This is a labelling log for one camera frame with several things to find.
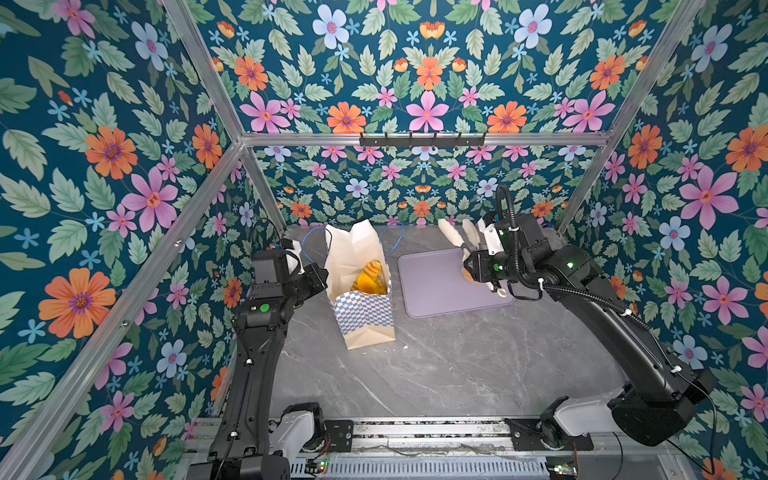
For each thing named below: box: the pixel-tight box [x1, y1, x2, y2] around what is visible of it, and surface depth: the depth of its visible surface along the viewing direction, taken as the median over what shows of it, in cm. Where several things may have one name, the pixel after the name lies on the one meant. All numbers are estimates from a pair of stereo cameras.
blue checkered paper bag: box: [324, 219, 396, 350], surface depth 83 cm
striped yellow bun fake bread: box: [362, 259, 382, 282], surface depth 98 cm
